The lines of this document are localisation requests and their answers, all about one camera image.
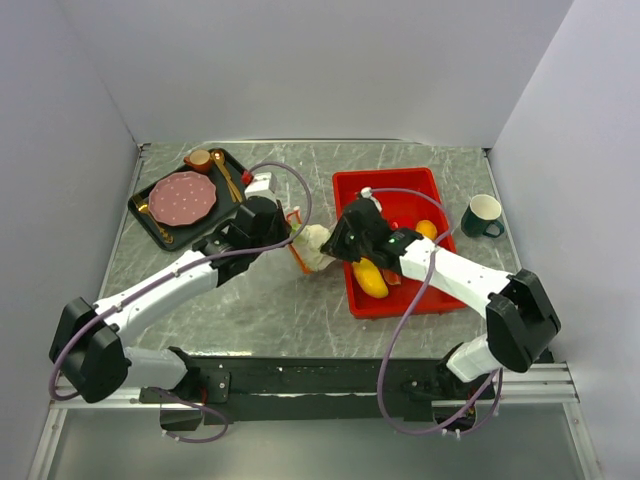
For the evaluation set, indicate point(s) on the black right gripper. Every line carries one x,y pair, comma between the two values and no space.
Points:
334,245

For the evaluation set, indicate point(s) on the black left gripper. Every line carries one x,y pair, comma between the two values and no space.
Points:
284,229

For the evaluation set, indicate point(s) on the clear zip top bag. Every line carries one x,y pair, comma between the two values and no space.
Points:
298,247

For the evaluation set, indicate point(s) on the toy cauliflower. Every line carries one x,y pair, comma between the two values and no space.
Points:
317,235

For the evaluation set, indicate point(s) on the yellow toy mango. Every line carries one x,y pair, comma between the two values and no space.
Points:
370,279

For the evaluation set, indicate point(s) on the toy watermelon slice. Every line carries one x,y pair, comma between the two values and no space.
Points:
391,278

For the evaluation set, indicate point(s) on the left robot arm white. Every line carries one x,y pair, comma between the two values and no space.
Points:
92,346

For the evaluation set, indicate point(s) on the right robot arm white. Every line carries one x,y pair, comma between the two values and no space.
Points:
520,320

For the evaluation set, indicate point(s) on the red plastic bin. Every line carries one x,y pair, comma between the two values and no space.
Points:
399,209

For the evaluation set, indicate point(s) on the small orange toy fruit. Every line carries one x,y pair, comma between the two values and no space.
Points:
427,229

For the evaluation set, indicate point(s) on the gold knife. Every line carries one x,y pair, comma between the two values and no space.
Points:
235,192

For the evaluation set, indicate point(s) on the gold spoon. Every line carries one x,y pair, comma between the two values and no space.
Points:
218,158

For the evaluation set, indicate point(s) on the pink dotted plate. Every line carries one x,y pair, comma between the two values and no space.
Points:
182,198

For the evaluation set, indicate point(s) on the brown ceramic cup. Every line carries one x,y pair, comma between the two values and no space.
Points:
199,160

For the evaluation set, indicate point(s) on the gold fork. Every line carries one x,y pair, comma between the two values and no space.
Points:
143,208

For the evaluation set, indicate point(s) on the dark green mug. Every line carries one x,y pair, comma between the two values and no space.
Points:
482,217

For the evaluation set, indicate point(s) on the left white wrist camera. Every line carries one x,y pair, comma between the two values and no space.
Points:
262,185

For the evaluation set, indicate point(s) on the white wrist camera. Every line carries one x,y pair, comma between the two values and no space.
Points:
367,193
262,185

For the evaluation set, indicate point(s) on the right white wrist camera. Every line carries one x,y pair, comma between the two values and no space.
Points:
367,193

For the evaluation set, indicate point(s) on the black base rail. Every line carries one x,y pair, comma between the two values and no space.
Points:
235,389

